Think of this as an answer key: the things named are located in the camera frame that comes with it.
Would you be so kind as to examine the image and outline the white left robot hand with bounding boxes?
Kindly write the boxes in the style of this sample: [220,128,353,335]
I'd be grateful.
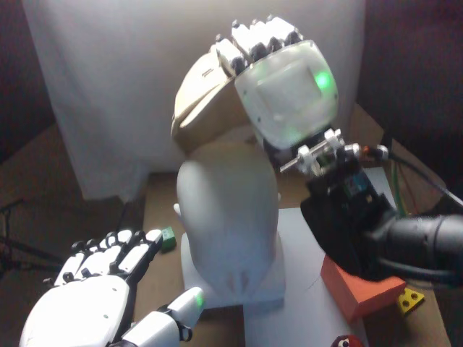
[20,228,207,347]

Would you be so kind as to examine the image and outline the white backdrop cloth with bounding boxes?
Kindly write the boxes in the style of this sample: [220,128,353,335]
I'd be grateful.
[21,0,367,200]

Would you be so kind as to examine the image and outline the orange rectangular block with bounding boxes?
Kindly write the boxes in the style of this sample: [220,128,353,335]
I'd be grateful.
[320,255,407,321]

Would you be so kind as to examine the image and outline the red round toy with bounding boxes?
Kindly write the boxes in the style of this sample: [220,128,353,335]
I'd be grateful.
[331,334,365,347]

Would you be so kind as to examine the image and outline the green toy block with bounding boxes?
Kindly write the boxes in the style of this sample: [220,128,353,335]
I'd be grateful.
[160,226,178,254]

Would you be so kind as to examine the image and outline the black cable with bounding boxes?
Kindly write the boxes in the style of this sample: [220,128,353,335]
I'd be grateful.
[387,150,463,205]

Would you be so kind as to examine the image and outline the white mannequin head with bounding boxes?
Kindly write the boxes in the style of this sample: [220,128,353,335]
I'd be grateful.
[173,140,286,312]

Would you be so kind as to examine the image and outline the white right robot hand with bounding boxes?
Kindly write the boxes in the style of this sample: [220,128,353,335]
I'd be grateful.
[216,14,339,150]

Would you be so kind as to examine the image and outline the black tripod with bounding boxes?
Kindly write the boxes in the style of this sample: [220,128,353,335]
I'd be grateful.
[0,197,63,278]

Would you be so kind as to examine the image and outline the beige baseball cap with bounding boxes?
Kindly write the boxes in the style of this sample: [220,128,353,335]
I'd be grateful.
[170,50,256,157]

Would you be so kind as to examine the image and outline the yellow triangle block with holes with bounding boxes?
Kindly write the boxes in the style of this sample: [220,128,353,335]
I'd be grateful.
[397,288,426,317]

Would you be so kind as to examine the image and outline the green cable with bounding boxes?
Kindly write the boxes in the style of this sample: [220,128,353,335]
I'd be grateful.
[392,162,412,216]

